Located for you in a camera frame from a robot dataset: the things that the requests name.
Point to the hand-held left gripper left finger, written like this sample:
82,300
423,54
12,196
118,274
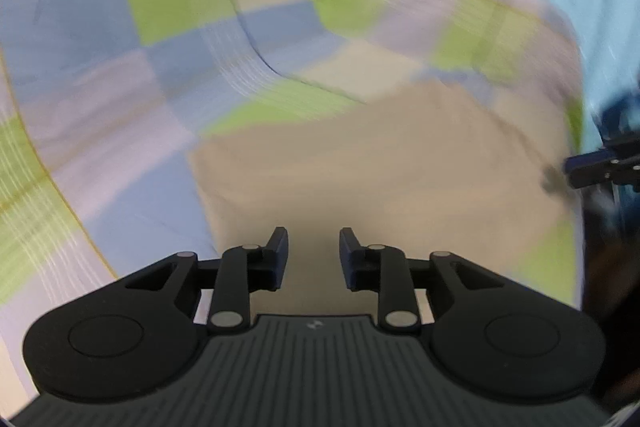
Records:
280,254

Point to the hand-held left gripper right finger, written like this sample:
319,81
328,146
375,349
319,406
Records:
347,254

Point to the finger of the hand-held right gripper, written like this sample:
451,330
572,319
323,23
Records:
590,169

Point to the beige garment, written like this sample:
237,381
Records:
375,167

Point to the plaid blue green sheet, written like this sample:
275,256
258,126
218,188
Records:
75,32

